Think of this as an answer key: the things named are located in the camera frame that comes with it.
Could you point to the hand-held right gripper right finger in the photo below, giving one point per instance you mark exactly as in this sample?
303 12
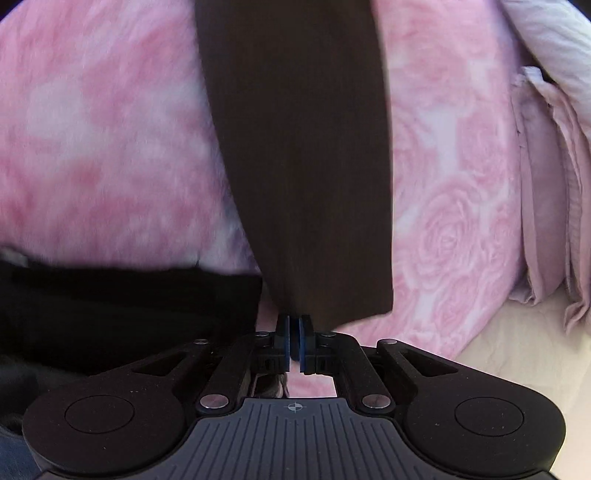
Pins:
304 344

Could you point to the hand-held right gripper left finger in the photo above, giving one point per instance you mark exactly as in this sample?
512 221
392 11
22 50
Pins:
284 344

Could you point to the dark brown shirt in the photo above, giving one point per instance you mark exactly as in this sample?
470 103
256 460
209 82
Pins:
300 161

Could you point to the dark navy garment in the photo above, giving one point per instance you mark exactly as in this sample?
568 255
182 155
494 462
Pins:
115 314

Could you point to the cream bed sheet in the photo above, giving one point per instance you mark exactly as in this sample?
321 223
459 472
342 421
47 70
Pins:
517 350

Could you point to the pink rose blanket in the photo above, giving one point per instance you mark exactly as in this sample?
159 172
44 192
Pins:
115 138

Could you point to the striped grey quilt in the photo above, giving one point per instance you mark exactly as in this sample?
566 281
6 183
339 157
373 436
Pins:
545 194

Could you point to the blue denim cloth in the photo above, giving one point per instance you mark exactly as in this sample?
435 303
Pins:
14 457

